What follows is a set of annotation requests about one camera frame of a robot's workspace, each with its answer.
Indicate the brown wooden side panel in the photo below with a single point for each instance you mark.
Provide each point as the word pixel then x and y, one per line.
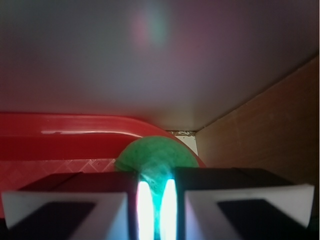
pixel 278 130

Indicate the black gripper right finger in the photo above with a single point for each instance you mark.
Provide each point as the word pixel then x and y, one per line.
pixel 235 204

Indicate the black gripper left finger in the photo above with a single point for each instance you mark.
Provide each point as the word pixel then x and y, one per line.
pixel 79 206

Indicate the green ball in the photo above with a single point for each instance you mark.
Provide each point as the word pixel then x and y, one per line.
pixel 154 158

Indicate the red plastic tray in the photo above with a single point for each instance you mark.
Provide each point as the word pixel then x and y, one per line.
pixel 35 145

